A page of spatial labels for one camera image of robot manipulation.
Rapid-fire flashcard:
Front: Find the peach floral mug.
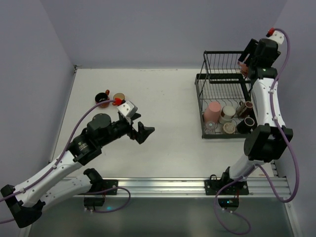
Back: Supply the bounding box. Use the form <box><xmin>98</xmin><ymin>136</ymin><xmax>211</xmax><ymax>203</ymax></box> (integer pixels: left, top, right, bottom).
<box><xmin>237</xmin><ymin>61</ymin><xmax>248</xmax><ymax>77</ymax></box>

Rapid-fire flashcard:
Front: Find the dark red black mug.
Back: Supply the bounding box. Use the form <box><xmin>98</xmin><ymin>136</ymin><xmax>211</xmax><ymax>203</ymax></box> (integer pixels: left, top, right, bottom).
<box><xmin>95</xmin><ymin>89</ymin><xmax>110</xmax><ymax>109</ymax></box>

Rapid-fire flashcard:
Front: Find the orange glazed mug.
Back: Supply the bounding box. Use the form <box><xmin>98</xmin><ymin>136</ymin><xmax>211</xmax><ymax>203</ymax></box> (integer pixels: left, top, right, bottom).
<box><xmin>113</xmin><ymin>92</ymin><xmax>125</xmax><ymax>102</ymax></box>

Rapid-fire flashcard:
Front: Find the brown white ceramic cup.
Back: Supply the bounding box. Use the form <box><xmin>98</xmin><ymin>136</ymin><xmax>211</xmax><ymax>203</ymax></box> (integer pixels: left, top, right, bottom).
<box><xmin>218</xmin><ymin>105</ymin><xmax>236</xmax><ymax>124</ymax></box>

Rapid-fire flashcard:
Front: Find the tall pink plastic cup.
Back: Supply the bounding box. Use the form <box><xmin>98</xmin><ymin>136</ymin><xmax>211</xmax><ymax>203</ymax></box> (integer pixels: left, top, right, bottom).
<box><xmin>203</xmin><ymin>102</ymin><xmax>221</xmax><ymax>123</ymax></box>

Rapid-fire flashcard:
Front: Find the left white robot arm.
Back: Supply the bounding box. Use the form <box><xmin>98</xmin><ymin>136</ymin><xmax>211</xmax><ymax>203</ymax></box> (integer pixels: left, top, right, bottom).
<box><xmin>0</xmin><ymin>114</ymin><xmax>155</xmax><ymax>228</ymax></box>

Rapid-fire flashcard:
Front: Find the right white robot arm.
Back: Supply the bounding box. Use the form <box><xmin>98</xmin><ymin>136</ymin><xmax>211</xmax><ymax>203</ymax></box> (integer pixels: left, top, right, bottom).
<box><xmin>221</xmin><ymin>36</ymin><xmax>293</xmax><ymax>183</ymax></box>

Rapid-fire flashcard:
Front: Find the brown striped mug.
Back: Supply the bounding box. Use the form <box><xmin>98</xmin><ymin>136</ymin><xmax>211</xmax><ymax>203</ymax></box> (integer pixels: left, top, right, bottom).
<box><xmin>236</xmin><ymin>101</ymin><xmax>253</xmax><ymax>118</ymax></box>

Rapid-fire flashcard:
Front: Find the clear glass cup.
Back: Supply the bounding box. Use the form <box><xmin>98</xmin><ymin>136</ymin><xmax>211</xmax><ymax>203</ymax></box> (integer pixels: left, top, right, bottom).
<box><xmin>205</xmin><ymin>121</ymin><xmax>217</xmax><ymax>134</ymax></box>

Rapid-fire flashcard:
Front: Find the left black controller box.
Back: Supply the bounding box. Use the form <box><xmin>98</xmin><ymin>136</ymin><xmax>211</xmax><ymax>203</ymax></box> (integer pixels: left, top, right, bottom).
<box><xmin>83</xmin><ymin>197</ymin><xmax>105</xmax><ymax>210</ymax></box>

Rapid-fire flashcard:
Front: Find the black controller box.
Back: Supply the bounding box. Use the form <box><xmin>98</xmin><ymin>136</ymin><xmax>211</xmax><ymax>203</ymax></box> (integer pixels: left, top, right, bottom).
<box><xmin>83</xmin><ymin>197</ymin><xmax>105</xmax><ymax>210</ymax></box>
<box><xmin>218</xmin><ymin>197</ymin><xmax>239</xmax><ymax>212</ymax></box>

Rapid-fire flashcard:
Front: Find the black tumbler pink interior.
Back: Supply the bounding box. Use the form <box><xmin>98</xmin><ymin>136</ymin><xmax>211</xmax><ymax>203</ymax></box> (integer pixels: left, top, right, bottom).
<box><xmin>237</xmin><ymin>117</ymin><xmax>255</xmax><ymax>134</ymax></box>

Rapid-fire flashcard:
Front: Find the speckled beige small cup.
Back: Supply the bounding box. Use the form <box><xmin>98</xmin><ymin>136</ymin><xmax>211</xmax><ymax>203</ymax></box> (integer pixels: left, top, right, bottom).
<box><xmin>223</xmin><ymin>122</ymin><xmax>236</xmax><ymax>134</ymax></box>

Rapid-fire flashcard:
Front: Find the right black controller box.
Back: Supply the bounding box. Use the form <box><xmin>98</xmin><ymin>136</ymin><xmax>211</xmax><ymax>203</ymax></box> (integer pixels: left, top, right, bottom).
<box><xmin>218</xmin><ymin>197</ymin><xmax>239</xmax><ymax>212</ymax></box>

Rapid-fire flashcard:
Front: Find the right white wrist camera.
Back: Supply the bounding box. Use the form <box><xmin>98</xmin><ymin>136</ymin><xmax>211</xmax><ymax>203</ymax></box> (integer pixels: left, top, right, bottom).
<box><xmin>266</xmin><ymin>28</ymin><xmax>285</xmax><ymax>45</ymax></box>

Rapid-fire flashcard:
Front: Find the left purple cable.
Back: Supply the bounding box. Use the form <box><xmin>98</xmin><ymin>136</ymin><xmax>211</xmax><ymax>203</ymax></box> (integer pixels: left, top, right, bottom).
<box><xmin>0</xmin><ymin>98</ymin><xmax>131</xmax><ymax>224</ymax></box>

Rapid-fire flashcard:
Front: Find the purple cable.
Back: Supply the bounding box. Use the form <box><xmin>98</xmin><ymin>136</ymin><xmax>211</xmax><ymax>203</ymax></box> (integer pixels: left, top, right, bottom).
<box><xmin>214</xmin><ymin>27</ymin><xmax>301</xmax><ymax>235</ymax></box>
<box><xmin>0</xmin><ymin>98</ymin><xmax>131</xmax><ymax>224</ymax></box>

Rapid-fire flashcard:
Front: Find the black wire dish rack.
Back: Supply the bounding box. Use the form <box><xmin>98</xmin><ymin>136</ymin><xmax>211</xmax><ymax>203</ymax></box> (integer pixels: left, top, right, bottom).
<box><xmin>194</xmin><ymin>50</ymin><xmax>251</xmax><ymax>139</ymax></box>

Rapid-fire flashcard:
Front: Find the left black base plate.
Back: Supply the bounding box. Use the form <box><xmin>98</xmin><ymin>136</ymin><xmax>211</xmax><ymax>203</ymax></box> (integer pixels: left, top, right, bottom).
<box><xmin>81</xmin><ymin>179</ymin><xmax>119</xmax><ymax>196</ymax></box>

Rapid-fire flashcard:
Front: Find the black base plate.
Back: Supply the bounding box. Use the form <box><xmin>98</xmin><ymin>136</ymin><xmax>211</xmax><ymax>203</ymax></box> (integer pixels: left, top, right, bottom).
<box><xmin>81</xmin><ymin>179</ymin><xmax>119</xmax><ymax>196</ymax></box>
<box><xmin>204</xmin><ymin>174</ymin><xmax>250</xmax><ymax>196</ymax></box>

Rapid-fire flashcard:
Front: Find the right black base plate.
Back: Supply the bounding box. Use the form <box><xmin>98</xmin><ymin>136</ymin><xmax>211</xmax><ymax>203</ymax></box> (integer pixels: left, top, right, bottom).
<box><xmin>204</xmin><ymin>174</ymin><xmax>250</xmax><ymax>196</ymax></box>

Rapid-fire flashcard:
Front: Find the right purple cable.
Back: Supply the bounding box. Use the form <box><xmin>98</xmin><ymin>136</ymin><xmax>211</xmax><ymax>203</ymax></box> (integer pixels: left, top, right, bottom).
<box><xmin>214</xmin><ymin>27</ymin><xmax>301</xmax><ymax>235</ymax></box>

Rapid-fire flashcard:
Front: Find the aluminium mounting rail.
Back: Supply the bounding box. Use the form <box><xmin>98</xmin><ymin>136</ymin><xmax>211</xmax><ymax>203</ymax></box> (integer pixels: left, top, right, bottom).
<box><xmin>61</xmin><ymin>176</ymin><xmax>289</xmax><ymax>198</ymax></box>

